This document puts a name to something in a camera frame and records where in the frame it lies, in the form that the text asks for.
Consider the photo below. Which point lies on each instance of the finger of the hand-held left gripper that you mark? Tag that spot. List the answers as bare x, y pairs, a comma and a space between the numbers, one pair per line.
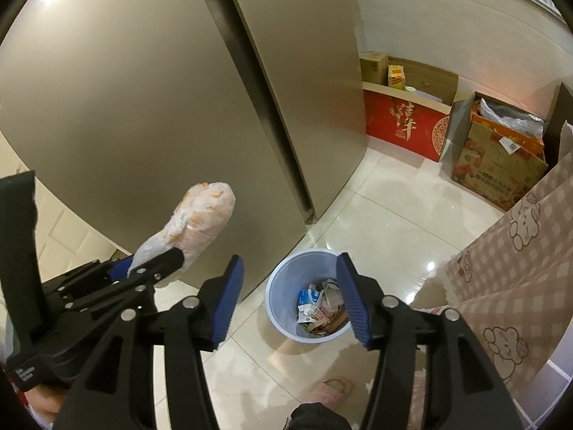
120, 268
156, 265

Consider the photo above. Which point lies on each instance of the person's dark trouser leg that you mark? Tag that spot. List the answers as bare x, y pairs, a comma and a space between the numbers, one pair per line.
320, 419

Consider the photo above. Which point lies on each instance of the white cabinet door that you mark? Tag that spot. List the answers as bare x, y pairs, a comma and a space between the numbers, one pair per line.
67, 242

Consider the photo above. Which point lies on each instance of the plastic bag of orange peel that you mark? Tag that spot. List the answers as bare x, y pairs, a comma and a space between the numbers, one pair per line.
201, 215

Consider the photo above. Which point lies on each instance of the pink printed cloth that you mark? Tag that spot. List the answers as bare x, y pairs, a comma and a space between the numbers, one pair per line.
515, 277

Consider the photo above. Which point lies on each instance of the yellow box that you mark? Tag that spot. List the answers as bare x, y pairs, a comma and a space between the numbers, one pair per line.
396, 77

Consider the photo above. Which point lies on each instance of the light blue trash bin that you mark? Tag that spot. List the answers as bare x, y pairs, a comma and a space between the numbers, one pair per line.
282, 295

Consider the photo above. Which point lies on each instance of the flat cardboard sheet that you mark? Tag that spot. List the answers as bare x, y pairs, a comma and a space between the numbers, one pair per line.
434, 80

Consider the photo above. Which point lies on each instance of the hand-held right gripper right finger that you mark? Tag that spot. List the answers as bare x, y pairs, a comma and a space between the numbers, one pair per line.
353, 307

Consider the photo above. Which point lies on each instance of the small brown cardboard box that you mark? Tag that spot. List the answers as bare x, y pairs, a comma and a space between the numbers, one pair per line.
374, 67

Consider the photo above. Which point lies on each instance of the pink slipper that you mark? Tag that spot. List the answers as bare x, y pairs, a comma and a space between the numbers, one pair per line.
331, 389

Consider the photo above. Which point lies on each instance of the brown cardboard box with bags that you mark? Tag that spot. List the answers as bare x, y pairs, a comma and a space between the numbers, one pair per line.
488, 161

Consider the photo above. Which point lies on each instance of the beige refrigerator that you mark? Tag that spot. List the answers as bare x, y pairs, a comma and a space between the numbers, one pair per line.
134, 98

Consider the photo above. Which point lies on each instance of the red gift box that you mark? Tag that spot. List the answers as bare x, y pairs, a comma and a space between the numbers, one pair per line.
403, 121

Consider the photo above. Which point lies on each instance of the crumpled clear plastic bag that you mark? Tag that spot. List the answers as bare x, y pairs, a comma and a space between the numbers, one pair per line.
510, 118

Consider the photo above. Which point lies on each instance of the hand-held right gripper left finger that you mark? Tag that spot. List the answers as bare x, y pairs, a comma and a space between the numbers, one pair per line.
228, 304

